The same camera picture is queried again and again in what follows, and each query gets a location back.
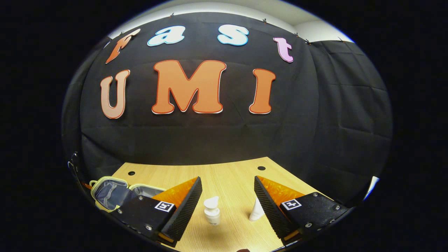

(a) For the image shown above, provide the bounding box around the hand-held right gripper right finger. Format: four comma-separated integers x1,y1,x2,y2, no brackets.
254,176,350,245

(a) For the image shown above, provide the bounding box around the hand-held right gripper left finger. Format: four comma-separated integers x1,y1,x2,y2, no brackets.
111,176,203,248

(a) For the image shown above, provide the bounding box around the white squeeze tube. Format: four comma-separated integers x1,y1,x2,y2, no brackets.
249,197,265,222

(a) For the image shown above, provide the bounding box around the cream yellow suitcase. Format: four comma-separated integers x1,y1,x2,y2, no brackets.
89,176,167,213

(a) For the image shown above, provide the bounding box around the white pump bottle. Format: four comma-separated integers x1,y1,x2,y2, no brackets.
203,196,221,226

